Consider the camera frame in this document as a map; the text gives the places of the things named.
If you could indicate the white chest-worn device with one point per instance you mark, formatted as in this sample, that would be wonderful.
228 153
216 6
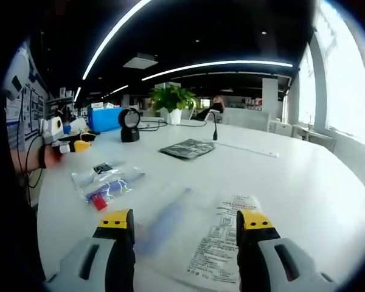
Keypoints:
16 70

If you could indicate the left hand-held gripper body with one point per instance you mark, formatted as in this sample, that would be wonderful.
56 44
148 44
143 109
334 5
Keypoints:
56 126

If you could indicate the ceiling light strip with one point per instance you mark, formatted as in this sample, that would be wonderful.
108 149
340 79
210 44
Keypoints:
118 89
216 63
77 94
103 42

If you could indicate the background product shelves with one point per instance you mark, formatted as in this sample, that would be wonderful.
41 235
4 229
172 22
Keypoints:
249 103

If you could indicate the blue white wall display board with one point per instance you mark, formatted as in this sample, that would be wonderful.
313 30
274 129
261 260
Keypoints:
27 112

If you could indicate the ceiling air vent panel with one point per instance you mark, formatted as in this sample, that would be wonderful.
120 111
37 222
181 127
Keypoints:
140 61

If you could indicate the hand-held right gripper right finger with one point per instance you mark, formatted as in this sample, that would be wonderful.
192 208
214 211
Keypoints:
261 264

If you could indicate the person's left hand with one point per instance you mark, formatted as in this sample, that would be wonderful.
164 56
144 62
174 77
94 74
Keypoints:
53 157

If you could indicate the white box stack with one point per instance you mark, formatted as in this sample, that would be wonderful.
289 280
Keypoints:
102 105

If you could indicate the green black sheet goods packet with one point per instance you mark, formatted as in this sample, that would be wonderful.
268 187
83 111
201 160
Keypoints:
187 149

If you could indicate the white power strip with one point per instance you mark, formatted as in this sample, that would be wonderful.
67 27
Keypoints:
252 149

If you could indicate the white printed sheet goods packet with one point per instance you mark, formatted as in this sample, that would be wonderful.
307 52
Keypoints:
222 243

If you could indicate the clear blue sheet goods packet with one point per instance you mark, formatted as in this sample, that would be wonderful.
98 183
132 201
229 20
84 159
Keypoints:
167 219

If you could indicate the white carton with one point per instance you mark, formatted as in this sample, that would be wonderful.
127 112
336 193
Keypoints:
77 123

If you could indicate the steel sink table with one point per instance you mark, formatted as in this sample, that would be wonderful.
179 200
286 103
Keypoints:
314 137

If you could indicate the white table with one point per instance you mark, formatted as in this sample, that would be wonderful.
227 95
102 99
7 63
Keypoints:
261 182

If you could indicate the bright window row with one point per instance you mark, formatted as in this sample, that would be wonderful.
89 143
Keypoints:
346 76

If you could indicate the white desk partition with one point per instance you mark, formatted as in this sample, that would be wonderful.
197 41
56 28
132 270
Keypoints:
246 118

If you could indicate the green potted plant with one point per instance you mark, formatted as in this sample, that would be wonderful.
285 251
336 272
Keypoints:
171 98

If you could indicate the clear blue red sheet goods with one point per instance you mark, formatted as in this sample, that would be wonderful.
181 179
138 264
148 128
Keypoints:
109 182

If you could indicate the black barcode scanner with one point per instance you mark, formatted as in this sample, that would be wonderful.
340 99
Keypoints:
129 124

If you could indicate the person's dark clothing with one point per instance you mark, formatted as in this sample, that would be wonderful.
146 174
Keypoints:
12 228

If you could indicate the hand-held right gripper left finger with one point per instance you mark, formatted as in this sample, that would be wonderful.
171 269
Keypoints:
100 261

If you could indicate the storage shelf with boxes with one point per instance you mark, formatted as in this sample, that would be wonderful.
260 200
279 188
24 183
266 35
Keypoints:
59 100

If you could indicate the blue plastic crate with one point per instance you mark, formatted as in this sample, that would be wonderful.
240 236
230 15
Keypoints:
105 120

